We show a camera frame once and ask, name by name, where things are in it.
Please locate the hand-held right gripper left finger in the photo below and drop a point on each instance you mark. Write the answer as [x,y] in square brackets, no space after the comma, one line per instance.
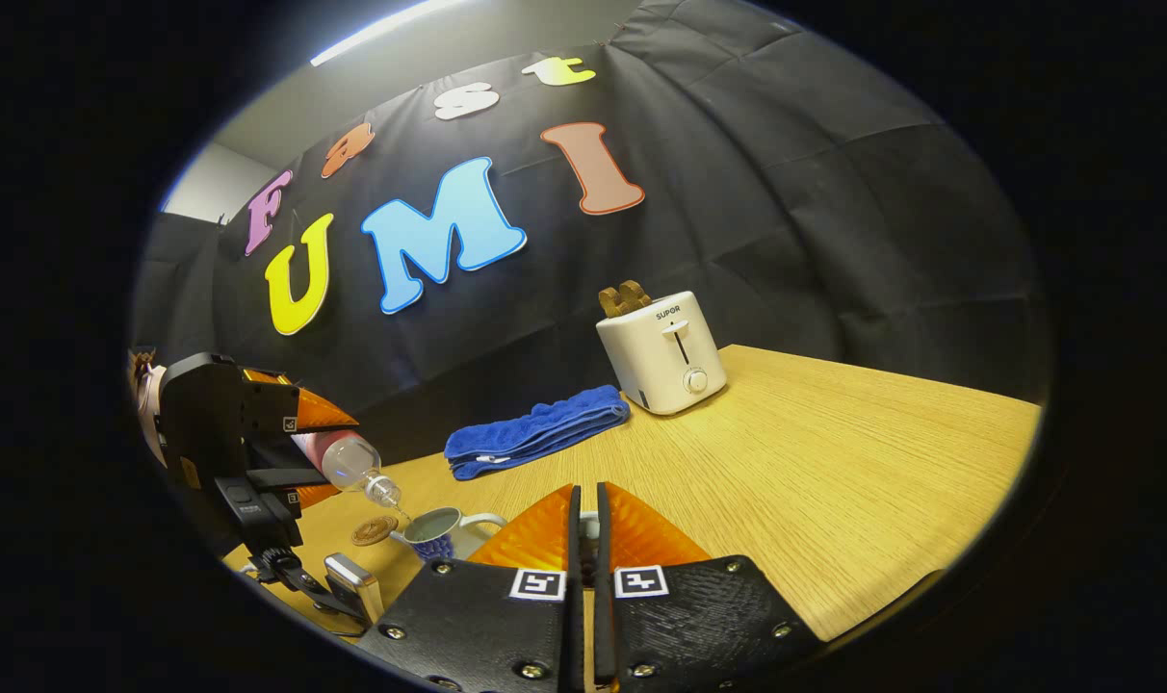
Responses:
[577,616]

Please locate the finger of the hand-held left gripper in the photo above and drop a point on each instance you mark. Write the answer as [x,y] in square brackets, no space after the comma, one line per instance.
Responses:
[309,412]
[290,486]

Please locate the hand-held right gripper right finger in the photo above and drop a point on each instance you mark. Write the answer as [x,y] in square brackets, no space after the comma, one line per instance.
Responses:
[605,626]

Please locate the clear plastic water bottle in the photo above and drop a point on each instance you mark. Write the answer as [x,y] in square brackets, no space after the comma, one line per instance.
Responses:
[348,460]

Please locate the round wooden coaster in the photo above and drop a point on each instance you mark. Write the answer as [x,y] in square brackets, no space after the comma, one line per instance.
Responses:
[375,530]

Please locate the white blue-patterned teacup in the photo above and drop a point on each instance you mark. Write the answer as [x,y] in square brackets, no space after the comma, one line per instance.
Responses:
[439,541]

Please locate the folded blue towel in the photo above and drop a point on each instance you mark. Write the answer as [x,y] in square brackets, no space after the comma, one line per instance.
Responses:
[535,433]

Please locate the white toaster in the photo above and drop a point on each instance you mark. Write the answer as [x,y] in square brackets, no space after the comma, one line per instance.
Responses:
[656,361]

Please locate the black backdrop cloth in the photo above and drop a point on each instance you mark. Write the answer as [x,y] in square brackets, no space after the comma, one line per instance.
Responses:
[786,192]

